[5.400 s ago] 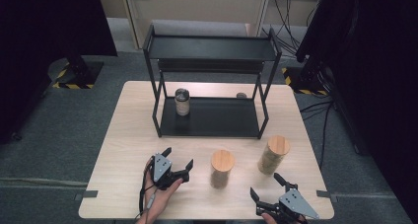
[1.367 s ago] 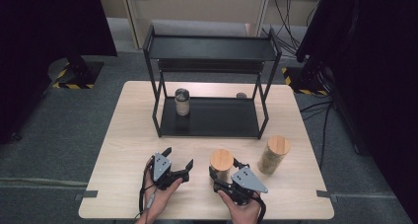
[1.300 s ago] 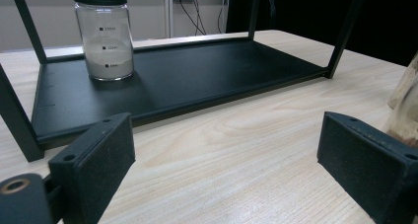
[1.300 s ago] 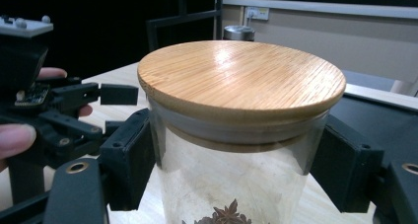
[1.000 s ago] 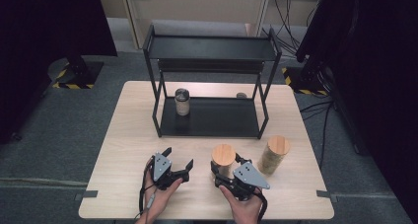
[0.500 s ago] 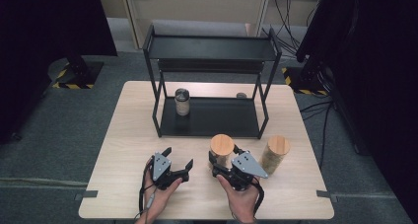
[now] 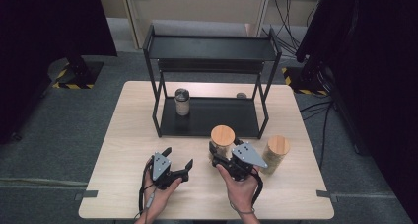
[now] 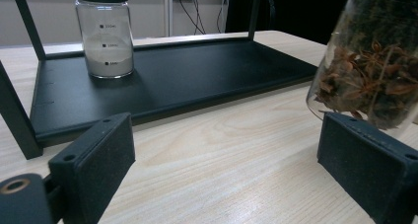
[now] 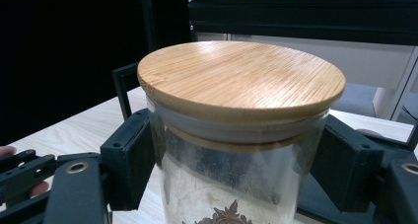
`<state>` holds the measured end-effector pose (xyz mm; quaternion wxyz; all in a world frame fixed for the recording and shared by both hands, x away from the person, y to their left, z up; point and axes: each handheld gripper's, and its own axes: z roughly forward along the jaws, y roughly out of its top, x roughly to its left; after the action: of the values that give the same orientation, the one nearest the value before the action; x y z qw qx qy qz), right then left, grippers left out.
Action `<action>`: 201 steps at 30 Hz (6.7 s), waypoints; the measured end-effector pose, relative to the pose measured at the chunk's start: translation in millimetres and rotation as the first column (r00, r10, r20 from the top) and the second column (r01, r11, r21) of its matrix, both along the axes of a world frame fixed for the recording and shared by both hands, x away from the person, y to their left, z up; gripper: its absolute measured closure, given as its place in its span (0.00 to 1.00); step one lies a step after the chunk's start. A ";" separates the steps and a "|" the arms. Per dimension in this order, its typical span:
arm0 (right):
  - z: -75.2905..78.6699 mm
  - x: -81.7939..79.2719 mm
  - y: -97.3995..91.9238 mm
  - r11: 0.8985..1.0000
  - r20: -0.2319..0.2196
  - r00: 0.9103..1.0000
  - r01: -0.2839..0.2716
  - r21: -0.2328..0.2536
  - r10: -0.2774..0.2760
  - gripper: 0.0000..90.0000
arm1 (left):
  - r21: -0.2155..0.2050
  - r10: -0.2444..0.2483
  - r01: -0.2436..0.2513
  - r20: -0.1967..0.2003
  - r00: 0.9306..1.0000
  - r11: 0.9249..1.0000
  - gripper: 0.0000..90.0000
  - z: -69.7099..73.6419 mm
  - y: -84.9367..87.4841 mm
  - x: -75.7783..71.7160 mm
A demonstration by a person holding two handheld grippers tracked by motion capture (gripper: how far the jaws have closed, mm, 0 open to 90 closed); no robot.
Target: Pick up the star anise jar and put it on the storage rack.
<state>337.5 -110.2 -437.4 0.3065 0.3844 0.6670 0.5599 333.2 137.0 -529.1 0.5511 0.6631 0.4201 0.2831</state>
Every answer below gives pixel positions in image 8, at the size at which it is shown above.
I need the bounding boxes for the glass jar of white powder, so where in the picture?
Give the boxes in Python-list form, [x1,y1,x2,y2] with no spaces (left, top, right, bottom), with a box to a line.
[72,0,135,80]

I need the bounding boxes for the dark curtain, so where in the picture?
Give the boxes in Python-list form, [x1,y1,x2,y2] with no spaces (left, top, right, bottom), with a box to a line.
[226,0,354,45]

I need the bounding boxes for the black power cable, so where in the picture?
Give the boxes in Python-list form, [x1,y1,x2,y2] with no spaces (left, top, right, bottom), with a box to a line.
[216,0,231,34]
[176,0,206,36]

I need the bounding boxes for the black metal shelf rack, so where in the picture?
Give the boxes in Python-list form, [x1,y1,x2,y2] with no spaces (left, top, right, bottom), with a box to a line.
[0,0,319,161]

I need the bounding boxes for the clear jar of star anise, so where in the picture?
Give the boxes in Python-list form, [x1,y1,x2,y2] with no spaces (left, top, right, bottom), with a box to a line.
[305,0,418,131]

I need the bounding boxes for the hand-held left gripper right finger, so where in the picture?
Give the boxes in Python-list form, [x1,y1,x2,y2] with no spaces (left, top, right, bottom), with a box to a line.
[316,112,418,224]

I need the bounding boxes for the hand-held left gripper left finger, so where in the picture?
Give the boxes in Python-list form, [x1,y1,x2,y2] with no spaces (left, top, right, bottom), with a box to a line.
[48,112,136,224]

